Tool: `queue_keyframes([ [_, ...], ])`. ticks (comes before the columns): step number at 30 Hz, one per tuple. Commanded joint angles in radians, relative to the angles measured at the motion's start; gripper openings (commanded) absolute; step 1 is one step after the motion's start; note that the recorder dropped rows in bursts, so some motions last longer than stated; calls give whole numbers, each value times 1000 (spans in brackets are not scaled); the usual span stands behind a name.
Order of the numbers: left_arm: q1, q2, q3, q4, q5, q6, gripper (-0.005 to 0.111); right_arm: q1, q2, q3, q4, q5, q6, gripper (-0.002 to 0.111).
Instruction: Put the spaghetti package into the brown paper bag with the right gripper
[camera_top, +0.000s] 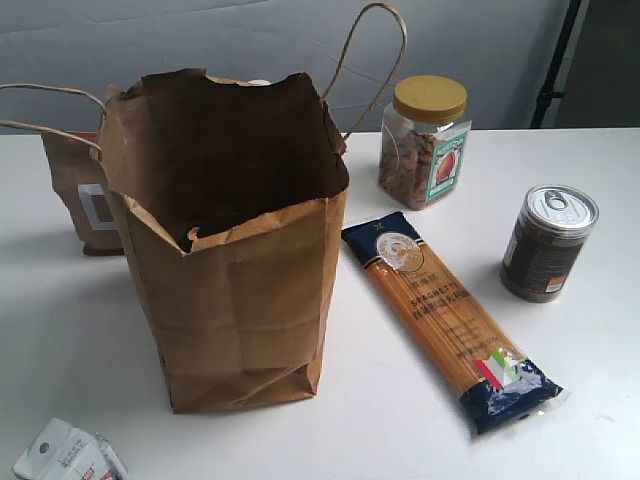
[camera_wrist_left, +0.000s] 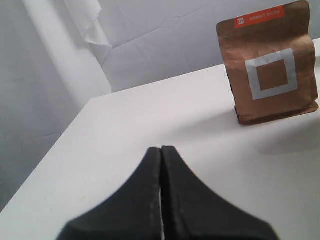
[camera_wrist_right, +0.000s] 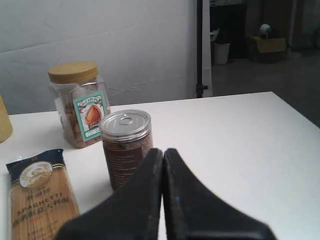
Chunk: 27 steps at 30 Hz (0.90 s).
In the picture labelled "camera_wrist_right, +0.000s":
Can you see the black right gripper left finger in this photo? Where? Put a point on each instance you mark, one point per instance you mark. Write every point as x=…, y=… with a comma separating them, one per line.
x=131, y=213

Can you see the clear nut jar yellow lid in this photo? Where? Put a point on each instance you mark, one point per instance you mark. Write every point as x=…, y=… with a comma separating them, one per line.
x=81, y=101

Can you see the white waste bin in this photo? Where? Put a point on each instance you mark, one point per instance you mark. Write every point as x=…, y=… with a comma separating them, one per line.
x=221, y=53

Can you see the brown pull-tab can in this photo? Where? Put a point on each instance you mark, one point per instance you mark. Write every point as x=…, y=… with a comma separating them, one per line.
x=126, y=138

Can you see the clear plastic snack package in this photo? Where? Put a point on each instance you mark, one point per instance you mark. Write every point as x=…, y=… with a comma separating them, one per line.
x=41, y=197

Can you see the yellow cardboard box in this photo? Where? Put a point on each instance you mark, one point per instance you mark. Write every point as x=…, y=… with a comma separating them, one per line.
x=270, y=45

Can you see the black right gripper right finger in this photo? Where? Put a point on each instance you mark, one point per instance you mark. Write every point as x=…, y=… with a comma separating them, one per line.
x=193, y=212

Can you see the black stand pole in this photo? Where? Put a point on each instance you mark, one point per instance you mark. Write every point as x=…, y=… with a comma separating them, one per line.
x=199, y=89

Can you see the large brown paper bag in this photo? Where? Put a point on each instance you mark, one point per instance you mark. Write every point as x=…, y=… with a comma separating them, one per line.
x=6, y=128

